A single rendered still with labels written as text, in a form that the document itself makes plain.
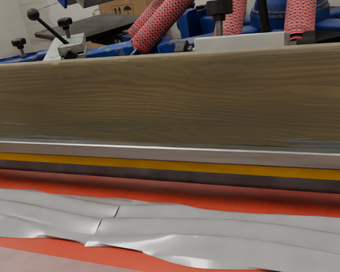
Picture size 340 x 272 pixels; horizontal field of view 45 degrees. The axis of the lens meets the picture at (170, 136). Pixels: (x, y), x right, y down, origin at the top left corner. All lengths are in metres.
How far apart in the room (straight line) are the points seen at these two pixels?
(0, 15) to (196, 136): 5.40
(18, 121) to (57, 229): 0.14
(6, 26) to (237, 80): 5.44
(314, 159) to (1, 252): 0.19
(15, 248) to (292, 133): 0.18
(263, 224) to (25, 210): 0.16
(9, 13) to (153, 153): 5.50
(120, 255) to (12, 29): 5.55
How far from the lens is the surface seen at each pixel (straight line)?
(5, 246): 0.27
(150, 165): 0.32
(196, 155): 0.28
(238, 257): 0.22
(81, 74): 0.33
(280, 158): 0.27
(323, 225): 0.25
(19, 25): 5.85
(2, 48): 5.58
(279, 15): 1.03
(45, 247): 0.25
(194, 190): 0.32
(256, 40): 0.56
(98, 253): 0.24
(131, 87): 0.31
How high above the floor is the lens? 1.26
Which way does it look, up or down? 26 degrees down
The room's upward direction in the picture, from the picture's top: 11 degrees counter-clockwise
